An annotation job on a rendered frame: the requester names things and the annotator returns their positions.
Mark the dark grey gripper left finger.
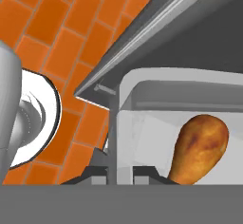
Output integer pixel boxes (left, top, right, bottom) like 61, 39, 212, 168
60, 165, 109, 186

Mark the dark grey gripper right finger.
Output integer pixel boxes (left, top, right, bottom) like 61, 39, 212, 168
132, 165, 178, 186

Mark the brown chicken drumstick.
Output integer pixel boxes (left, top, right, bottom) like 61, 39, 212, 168
166, 113, 230, 186

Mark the grey cylinder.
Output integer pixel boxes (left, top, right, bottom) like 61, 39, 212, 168
0, 40, 24, 186

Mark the grey metal cabinet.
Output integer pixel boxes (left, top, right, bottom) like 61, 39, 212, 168
73, 0, 243, 112

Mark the white translucent meat container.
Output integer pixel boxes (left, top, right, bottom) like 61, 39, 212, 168
108, 67, 243, 186

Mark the white round disc black rim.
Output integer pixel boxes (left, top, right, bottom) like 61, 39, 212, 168
9, 67, 63, 171

